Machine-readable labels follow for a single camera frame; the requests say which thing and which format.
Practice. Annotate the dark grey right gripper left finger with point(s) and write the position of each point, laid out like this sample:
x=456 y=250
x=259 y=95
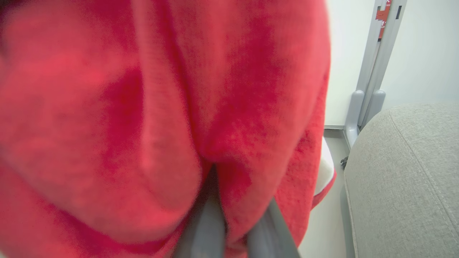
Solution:
x=206 y=229

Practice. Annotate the grey fabric sofa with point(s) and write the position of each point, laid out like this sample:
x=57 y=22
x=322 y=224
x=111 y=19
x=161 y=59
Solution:
x=405 y=179

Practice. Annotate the red and white jersey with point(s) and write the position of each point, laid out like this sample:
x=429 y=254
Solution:
x=143 y=107

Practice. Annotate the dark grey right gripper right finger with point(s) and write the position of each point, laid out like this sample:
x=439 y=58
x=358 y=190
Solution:
x=270 y=236

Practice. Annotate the red sticker on post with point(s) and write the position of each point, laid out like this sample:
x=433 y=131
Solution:
x=383 y=16

